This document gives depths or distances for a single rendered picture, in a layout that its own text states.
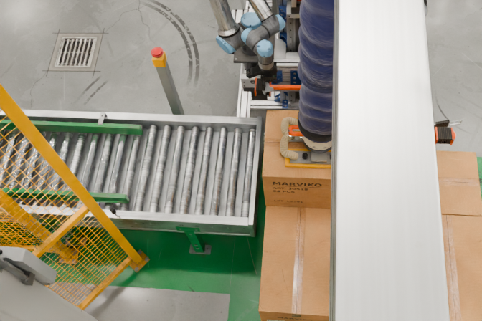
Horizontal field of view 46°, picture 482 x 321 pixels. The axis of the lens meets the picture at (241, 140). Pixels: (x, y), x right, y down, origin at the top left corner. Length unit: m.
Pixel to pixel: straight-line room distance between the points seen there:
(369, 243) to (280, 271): 2.60
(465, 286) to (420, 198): 2.68
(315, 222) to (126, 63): 2.16
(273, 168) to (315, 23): 1.08
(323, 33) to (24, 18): 3.59
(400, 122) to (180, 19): 4.25
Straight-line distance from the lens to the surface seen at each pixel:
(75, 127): 3.66
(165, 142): 3.52
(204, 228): 3.30
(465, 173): 3.48
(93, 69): 4.68
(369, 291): 0.54
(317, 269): 3.15
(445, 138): 2.91
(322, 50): 2.15
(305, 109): 2.56
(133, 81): 4.51
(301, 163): 2.89
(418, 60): 0.66
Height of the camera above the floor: 3.57
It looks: 61 degrees down
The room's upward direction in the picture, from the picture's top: 10 degrees counter-clockwise
